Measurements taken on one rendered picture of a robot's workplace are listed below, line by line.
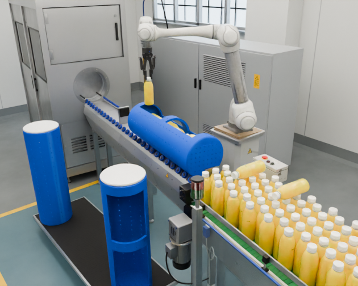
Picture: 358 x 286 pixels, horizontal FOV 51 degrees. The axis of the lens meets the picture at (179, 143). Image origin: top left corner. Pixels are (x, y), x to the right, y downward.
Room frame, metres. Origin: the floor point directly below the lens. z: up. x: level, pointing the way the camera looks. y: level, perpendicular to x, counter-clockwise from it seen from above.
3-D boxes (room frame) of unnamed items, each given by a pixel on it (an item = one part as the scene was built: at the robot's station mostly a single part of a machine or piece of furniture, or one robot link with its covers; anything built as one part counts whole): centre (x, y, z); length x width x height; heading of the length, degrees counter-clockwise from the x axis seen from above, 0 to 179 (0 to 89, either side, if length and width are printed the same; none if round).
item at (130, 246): (2.03, 0.35, 0.59); 0.28 x 0.28 x 0.88
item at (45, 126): (2.89, 1.13, 1.03); 0.28 x 0.28 x 0.01
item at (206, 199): (1.90, -0.15, 1.00); 0.07 x 0.07 x 0.19
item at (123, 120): (3.21, 0.49, 1.00); 0.10 x 0.04 x 0.15; 121
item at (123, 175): (2.03, 0.35, 1.03); 0.28 x 0.28 x 0.01
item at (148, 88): (2.77, 0.22, 1.34); 0.07 x 0.07 x 0.19
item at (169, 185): (2.97, 0.34, 0.79); 2.17 x 0.29 x 0.34; 31
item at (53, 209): (2.89, 1.13, 0.59); 0.28 x 0.28 x 0.88
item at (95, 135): (3.77, 0.91, 0.31); 0.06 x 0.06 x 0.63; 31
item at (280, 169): (2.04, -0.55, 1.05); 0.20 x 0.10 x 0.10; 31
